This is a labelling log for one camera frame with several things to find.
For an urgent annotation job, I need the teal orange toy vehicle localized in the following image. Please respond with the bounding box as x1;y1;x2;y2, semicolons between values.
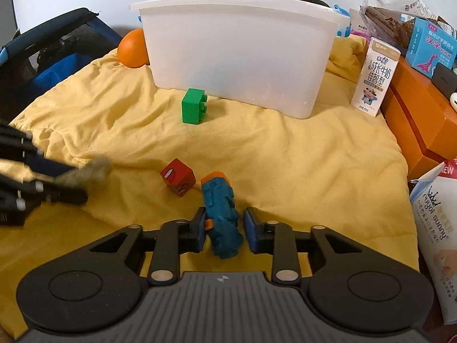
201;171;243;259

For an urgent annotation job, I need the teal green cylinder toy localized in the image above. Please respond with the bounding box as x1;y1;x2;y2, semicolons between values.
53;156;112;190

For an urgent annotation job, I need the green square block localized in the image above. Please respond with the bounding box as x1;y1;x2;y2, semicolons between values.
181;88;208;125

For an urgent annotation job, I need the small red block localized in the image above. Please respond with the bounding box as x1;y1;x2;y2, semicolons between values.
160;158;196;197

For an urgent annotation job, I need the yellow cloth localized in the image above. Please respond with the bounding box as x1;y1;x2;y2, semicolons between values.
1;36;418;337

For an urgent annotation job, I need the blue black stroller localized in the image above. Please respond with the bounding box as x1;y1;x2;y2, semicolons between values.
1;8;122;121

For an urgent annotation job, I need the orange fruit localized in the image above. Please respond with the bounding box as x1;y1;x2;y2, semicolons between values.
117;29;149;68

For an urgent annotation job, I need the white baby wipes pack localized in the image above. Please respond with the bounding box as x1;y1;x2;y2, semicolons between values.
410;159;457;324

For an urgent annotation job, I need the white plastic bin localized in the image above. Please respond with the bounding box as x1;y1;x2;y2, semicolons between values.
131;0;350;119

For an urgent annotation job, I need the orange box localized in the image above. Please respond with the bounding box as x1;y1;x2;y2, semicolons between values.
380;58;456;180

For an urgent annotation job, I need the small milk carton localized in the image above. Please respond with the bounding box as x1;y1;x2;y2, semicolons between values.
351;38;400;117

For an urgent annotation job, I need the white earbuds case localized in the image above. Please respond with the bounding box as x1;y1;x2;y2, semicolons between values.
449;92;457;112

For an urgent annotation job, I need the small black box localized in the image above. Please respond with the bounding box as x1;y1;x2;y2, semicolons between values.
432;62;457;100

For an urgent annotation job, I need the brown woven package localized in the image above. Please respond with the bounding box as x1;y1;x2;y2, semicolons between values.
360;5;416;49

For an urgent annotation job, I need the blue dinosaur box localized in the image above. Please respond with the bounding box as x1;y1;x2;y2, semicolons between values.
406;18;456;78

